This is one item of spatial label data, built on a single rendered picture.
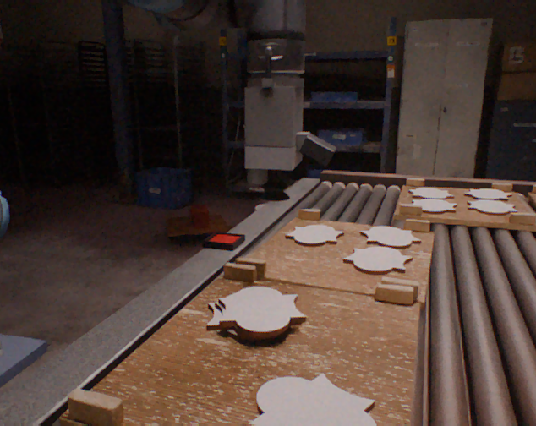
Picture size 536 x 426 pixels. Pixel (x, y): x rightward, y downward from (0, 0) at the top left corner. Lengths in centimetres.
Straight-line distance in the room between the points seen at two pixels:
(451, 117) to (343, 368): 483
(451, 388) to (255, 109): 42
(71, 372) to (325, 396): 33
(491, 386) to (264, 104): 44
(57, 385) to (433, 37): 499
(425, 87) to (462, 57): 43
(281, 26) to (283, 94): 8
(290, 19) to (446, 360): 48
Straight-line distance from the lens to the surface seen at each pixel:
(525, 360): 74
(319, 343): 67
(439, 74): 532
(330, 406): 54
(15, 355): 86
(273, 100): 61
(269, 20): 61
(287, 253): 99
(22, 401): 66
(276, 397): 55
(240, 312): 68
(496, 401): 65
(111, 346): 73
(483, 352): 74
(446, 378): 67
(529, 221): 135
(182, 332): 70
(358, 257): 95
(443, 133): 535
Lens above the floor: 127
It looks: 15 degrees down
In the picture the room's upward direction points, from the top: straight up
